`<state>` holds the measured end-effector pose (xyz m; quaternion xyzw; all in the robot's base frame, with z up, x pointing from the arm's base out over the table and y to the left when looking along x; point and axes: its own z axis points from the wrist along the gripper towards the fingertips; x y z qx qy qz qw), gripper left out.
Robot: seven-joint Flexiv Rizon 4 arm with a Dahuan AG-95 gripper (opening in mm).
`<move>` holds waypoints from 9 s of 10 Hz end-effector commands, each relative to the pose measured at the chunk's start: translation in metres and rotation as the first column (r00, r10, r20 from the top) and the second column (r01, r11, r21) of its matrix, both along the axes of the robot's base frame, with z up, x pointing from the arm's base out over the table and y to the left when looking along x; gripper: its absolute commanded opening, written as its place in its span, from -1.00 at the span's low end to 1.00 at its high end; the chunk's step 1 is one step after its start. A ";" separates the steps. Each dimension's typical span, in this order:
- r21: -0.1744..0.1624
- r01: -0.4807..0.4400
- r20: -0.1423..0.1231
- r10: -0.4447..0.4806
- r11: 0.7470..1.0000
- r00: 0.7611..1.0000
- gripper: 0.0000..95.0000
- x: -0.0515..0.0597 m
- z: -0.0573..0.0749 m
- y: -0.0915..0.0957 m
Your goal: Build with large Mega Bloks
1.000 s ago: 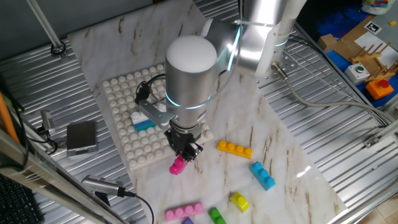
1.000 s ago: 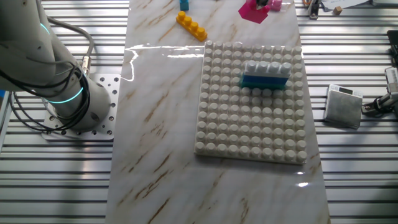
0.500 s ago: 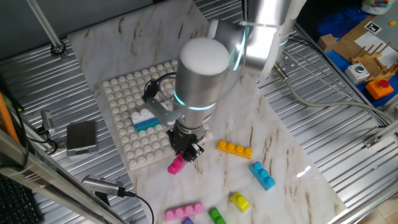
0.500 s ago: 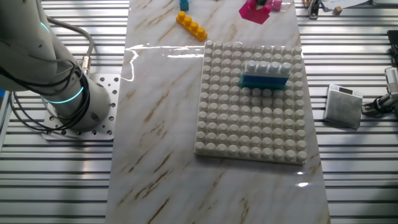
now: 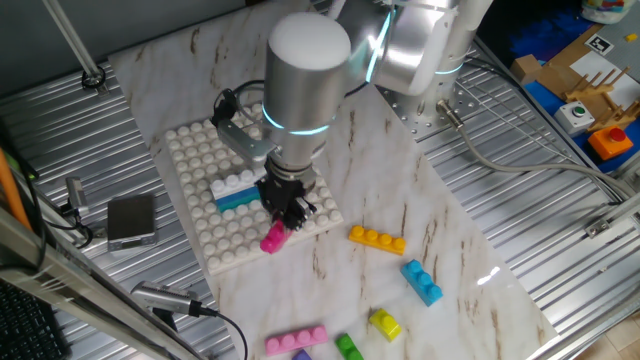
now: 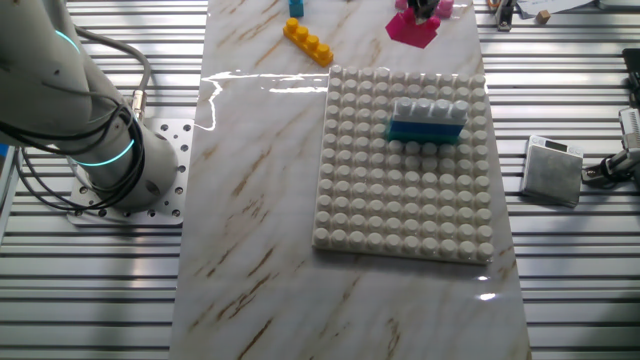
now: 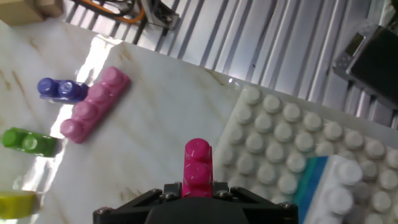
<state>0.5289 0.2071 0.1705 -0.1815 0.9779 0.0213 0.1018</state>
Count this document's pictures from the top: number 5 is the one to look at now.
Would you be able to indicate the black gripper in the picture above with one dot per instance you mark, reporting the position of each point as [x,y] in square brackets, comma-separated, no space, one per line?
[282,192]

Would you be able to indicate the white green-button box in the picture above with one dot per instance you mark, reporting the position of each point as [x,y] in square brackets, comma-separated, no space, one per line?
[572,120]

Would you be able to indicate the large silver camera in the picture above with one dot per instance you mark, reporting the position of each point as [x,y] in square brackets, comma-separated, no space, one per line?
[165,297]

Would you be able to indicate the light pink four-stud block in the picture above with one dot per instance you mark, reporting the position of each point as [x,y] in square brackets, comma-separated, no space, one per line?
[295,342]

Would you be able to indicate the small silver camera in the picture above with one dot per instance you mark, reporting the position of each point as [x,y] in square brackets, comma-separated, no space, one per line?
[76,195]

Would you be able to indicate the small yellow brick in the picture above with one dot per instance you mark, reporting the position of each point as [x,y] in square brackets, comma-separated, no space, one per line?
[631,37]

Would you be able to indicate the black camera clamp mount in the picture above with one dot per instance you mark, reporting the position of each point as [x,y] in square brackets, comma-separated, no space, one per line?
[82,232]

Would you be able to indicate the silver digital scale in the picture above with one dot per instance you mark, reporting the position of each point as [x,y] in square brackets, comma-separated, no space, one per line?
[131,220]

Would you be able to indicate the white marble board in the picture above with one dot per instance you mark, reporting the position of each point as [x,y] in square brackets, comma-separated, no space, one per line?
[450,250]

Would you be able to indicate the orange emergency stop box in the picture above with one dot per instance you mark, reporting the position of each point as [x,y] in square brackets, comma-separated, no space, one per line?
[607,145]

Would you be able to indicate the black keyboard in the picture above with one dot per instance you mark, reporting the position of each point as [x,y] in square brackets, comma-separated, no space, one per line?
[25,330]

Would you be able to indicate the purple two-stud block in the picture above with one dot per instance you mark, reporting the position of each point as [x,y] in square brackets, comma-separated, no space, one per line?
[302,356]

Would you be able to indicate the yellow two-stud block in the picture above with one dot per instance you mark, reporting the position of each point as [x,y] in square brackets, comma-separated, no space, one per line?
[386,326]

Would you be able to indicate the light blue three-stud block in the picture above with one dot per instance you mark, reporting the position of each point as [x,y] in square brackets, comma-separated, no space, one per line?
[422,285]

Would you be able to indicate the white four-stud block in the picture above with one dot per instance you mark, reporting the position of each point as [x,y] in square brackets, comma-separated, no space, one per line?
[232,184]

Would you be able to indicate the blue four-stud block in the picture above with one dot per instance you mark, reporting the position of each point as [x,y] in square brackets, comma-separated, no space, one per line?
[235,195]

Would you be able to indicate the wooden peg rack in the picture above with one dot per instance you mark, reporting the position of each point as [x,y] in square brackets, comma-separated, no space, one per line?
[582,92]

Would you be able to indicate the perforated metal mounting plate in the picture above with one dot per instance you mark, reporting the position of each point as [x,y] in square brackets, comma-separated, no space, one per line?
[465,107]

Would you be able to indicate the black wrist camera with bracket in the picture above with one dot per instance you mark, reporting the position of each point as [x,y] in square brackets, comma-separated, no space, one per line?
[240,137]

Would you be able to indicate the magenta three-stud block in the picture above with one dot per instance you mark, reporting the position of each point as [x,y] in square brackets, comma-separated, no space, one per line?
[272,240]

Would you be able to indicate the white studded baseplate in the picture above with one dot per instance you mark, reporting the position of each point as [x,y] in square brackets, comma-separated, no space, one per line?
[225,235]

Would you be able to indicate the small cardboard box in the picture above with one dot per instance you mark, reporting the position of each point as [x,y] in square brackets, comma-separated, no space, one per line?
[525,70]

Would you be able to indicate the teal four-stud block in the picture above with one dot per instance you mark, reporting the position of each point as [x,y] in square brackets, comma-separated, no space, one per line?
[235,201]

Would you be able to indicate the brown cardboard sheet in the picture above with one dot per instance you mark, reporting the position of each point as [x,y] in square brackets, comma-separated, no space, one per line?
[555,75]

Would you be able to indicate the orange-yellow four-stud block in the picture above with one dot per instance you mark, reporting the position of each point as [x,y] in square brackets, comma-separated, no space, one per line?
[377,240]

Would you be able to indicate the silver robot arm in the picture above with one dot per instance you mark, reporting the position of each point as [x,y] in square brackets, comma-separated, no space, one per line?
[310,75]

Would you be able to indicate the white paper sheet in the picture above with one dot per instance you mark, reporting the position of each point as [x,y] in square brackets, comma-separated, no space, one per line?
[590,65]

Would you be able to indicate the aluminium corner bracket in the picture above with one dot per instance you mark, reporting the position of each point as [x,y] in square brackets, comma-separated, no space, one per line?
[598,227]

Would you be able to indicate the clear container of bricks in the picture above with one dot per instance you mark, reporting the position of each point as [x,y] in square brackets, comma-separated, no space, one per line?
[605,10]

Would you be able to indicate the metal stand pole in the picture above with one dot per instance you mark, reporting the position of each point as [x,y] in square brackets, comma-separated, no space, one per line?
[75,42]

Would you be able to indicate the black-white fiducial tag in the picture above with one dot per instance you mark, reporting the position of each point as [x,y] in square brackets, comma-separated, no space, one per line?
[599,44]

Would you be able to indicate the green two-stud block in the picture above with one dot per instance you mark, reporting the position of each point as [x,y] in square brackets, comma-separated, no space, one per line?
[348,348]

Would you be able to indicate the grey board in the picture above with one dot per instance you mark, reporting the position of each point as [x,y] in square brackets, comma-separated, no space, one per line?
[622,60]

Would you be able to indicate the aluminium frame bar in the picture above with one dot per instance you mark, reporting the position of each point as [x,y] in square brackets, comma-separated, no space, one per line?
[50,270]

